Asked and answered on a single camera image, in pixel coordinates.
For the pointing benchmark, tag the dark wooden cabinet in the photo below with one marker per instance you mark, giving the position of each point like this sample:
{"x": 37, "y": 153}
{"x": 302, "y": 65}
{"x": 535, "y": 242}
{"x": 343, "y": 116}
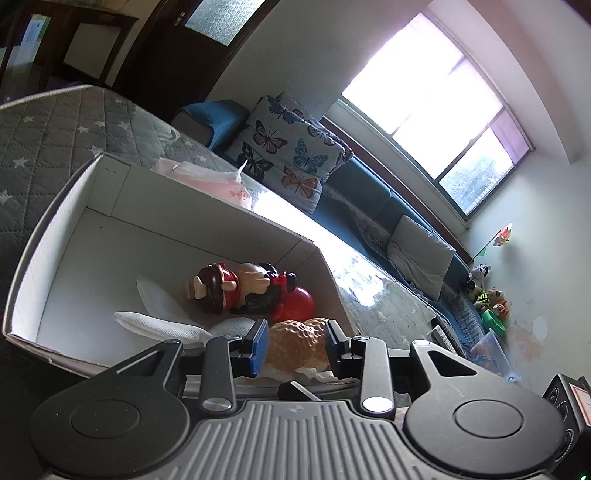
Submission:
{"x": 55, "y": 18}

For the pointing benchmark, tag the green plastic container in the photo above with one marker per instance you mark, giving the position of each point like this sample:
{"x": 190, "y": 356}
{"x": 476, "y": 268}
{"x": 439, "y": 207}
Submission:
{"x": 494, "y": 319}

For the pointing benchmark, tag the clear plastic bin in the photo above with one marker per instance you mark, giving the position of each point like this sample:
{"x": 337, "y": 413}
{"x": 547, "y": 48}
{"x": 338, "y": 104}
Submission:
{"x": 491, "y": 355}

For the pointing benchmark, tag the blue sofa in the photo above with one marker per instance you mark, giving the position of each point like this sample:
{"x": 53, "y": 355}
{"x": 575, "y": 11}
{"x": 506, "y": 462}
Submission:
{"x": 369, "y": 198}

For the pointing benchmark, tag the grey pillow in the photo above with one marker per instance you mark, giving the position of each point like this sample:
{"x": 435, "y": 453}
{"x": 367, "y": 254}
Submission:
{"x": 420, "y": 254}

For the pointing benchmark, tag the grey cardboard box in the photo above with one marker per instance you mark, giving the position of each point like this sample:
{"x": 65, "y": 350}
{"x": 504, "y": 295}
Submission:
{"x": 92, "y": 258}

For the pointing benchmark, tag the dark wooden door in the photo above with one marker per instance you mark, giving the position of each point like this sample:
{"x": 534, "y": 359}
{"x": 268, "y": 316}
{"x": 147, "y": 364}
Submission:
{"x": 171, "y": 55}

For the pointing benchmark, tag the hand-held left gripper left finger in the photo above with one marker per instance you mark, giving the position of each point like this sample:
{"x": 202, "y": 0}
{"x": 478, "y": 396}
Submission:
{"x": 257, "y": 346}

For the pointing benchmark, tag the black haired doll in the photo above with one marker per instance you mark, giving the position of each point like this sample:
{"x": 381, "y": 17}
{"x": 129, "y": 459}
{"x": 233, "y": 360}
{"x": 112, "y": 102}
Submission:
{"x": 258, "y": 277}

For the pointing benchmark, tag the tissue pack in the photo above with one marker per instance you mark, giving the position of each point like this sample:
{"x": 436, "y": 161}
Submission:
{"x": 207, "y": 184}

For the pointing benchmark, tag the orange tiger plush toy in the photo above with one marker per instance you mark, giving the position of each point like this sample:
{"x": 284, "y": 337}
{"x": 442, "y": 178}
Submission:
{"x": 499, "y": 302}

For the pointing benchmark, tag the red round toy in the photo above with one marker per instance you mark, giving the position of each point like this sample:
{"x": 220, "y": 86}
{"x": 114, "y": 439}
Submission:
{"x": 300, "y": 304}

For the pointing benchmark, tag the yellow vest plush toy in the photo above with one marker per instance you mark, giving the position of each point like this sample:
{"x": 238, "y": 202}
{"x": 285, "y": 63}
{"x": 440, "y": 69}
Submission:
{"x": 482, "y": 299}

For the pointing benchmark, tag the butterfly print cushion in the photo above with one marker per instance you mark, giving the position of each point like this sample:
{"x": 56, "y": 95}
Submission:
{"x": 286, "y": 152}

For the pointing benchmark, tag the black white plush toy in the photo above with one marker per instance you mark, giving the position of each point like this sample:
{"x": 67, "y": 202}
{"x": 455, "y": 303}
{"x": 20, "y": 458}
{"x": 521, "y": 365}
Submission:
{"x": 480, "y": 274}

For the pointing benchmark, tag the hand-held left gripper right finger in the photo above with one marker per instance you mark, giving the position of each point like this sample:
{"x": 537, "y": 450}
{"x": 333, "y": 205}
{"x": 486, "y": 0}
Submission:
{"x": 334, "y": 346}

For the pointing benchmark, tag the small paper flag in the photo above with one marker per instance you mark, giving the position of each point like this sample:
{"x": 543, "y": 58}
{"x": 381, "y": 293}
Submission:
{"x": 501, "y": 236}

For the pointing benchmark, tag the window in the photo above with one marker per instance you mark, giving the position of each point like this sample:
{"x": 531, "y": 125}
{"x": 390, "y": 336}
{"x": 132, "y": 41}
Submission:
{"x": 415, "y": 92}

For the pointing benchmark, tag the brown haired figurine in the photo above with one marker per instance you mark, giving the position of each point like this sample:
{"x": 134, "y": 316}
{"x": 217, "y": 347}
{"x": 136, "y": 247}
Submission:
{"x": 217, "y": 290}

